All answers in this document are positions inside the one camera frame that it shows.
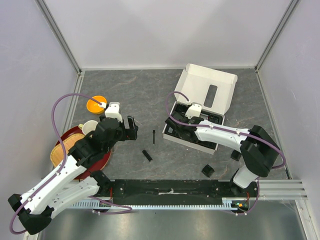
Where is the grey slotted cable duct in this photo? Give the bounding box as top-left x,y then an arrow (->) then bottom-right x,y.
68,198 -> 239,211

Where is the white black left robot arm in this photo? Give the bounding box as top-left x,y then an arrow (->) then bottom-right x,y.
8,116 -> 139,235

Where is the black cylindrical battery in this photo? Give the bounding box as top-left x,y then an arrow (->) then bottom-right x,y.
142,150 -> 153,162

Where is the orange plastic bowl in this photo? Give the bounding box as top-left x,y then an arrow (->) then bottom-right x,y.
86,95 -> 108,115

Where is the white cardboard box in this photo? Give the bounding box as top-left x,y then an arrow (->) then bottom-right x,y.
162,63 -> 238,155

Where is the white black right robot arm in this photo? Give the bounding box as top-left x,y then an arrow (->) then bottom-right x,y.
165,113 -> 283,197

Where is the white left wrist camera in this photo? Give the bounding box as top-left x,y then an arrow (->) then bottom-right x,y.
101,102 -> 123,123

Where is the black plastic tray insert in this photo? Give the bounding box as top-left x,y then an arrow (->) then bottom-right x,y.
163,102 -> 225,155

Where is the small black cleaning brush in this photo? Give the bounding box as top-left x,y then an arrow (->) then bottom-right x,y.
152,129 -> 156,145

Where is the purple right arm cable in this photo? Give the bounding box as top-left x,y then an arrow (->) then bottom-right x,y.
165,91 -> 287,170

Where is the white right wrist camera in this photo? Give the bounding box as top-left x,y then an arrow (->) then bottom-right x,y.
185,102 -> 202,119

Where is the cream ceramic cup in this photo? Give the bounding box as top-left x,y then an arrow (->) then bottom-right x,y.
78,120 -> 98,135

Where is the black comb guard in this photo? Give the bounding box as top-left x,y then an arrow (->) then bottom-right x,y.
230,150 -> 242,162
201,164 -> 215,178

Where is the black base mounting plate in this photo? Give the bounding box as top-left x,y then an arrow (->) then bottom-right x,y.
94,178 -> 261,207

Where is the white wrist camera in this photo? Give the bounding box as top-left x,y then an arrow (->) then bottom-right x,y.
101,102 -> 123,123
185,102 -> 202,119

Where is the woven bamboo tray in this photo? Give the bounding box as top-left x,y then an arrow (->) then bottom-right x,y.
50,133 -> 84,167

